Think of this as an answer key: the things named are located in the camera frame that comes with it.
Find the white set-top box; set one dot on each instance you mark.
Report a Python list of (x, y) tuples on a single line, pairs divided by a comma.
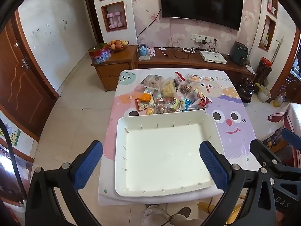
[(212, 57)]

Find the bowl of fruit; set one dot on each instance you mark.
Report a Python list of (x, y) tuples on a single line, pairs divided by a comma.
[(117, 46)]

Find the white paper card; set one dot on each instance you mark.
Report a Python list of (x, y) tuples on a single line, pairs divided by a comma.
[(249, 68)]

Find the blue snow globe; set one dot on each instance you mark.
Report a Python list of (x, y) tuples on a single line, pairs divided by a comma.
[(142, 50)]

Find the wooden television cabinet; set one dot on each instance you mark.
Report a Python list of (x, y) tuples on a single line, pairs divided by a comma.
[(178, 62)]

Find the round colourful tin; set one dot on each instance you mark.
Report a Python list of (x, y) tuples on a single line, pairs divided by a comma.
[(100, 54)]

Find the wooden drawer cabinet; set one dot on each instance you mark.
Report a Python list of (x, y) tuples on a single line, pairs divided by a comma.
[(112, 71)]

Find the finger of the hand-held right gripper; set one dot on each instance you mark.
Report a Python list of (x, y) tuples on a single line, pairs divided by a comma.
[(263, 150), (291, 137)]

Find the pink rabbit toy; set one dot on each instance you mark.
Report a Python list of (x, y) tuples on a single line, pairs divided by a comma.
[(151, 51)]

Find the person's leg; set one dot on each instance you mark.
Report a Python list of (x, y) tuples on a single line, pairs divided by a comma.
[(182, 214), (152, 216)]

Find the cartoon printed tablecloth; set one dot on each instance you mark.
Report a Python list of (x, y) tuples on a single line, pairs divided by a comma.
[(235, 146)]

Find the white plastic tray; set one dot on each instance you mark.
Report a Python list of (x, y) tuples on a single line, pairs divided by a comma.
[(164, 155)]

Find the sunflower wall picture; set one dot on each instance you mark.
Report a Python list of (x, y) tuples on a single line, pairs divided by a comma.
[(15, 136)]

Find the white bucket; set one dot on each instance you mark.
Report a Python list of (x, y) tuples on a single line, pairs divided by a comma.
[(263, 95)]

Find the person's right leg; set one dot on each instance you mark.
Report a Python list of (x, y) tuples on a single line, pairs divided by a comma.
[(182, 214)]

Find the person's left leg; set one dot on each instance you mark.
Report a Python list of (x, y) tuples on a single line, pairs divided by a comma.
[(152, 216)]

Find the dark jar with red lid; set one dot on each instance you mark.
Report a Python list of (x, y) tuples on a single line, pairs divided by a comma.
[(263, 71)]

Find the puffed rice cake clear bag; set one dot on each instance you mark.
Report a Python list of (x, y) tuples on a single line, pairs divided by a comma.
[(168, 88)]

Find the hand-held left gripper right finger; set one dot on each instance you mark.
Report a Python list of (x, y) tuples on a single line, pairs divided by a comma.
[(212, 167)]

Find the white red printed cloth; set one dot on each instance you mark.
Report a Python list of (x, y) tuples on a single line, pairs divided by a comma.
[(291, 115)]

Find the yellow wooden stool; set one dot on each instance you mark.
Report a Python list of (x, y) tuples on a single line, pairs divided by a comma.
[(204, 207)]

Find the white wall sockets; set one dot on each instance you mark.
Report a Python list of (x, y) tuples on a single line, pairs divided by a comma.
[(196, 37)]

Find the brown wooden door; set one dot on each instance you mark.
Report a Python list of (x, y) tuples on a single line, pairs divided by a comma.
[(21, 87)]

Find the pile of snack packets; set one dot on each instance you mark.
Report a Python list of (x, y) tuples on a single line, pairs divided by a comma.
[(164, 103)]

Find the yellow liquid bottle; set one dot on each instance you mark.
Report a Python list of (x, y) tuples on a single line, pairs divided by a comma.
[(277, 102)]

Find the black television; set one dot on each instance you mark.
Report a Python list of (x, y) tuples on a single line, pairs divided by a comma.
[(199, 0)]

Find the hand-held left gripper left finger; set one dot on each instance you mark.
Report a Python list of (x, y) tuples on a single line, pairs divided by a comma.
[(88, 167)]

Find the dark ceramic jar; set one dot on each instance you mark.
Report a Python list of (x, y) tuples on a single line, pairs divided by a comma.
[(246, 90)]

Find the dark air fryer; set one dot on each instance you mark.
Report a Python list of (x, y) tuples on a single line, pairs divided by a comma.
[(238, 53)]

